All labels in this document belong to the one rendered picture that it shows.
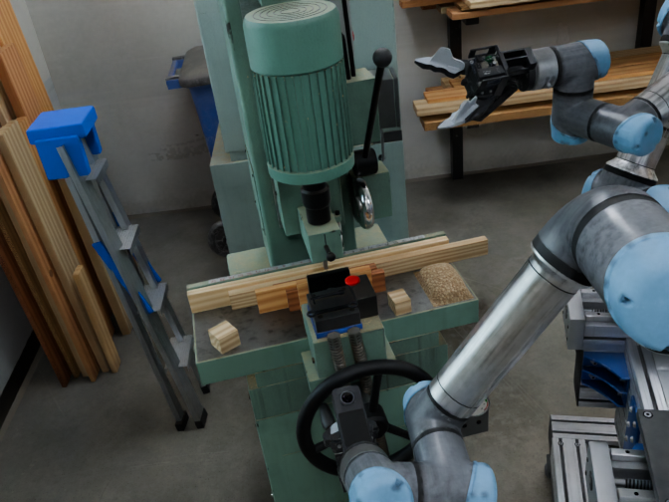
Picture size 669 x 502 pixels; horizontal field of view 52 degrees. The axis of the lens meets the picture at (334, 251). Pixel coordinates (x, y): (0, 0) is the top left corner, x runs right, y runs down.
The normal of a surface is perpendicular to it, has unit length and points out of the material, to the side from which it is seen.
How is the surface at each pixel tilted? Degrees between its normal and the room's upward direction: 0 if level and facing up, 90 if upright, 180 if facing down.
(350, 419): 27
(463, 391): 76
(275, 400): 90
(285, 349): 90
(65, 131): 90
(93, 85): 90
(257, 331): 0
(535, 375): 0
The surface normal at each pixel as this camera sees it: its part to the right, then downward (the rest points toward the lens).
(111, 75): 0.07, 0.52
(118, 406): -0.12, -0.84
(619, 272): -0.91, -0.28
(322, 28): 0.62, 0.35
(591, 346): -0.19, 0.53
